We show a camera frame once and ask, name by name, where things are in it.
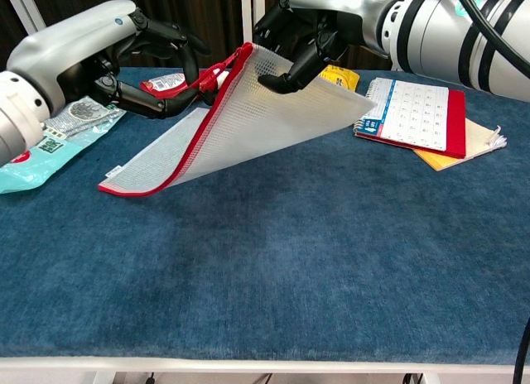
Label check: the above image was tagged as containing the yellow notepad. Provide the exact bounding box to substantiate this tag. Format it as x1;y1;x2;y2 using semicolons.
412;118;508;172

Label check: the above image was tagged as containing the thick black cable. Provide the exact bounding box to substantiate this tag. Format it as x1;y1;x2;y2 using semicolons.
450;0;530;79
513;316;530;384

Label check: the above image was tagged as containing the white frame post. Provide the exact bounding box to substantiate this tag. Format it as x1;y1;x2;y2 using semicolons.
7;0;46;33
240;0;266;46

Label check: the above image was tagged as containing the spiral desk calendar red base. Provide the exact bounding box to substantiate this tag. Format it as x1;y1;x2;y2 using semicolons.
354;77;468;159

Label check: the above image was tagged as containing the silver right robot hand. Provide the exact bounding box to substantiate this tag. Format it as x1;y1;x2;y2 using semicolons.
253;0;405;94

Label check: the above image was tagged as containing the blue table cloth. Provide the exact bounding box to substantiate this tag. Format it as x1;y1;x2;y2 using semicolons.
0;65;530;367

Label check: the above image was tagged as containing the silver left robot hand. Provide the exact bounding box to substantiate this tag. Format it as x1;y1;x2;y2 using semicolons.
6;0;212;121

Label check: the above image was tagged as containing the white mesh zipper pouch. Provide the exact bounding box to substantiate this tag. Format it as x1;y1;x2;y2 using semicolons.
98;41;378;198

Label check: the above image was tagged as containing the white table frame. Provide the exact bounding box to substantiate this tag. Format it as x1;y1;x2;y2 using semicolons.
0;356;530;384

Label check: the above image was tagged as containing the dark curtain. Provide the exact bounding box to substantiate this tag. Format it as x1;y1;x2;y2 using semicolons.
0;0;530;73

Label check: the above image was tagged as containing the red ketchup bottle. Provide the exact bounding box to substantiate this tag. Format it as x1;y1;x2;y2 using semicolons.
139;72;231;102

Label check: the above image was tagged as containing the yellow snack bag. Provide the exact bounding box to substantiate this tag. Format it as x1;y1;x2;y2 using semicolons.
318;64;360;91

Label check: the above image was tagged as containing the teal cleaning cloth package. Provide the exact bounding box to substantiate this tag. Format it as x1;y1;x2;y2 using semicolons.
0;96;128;194

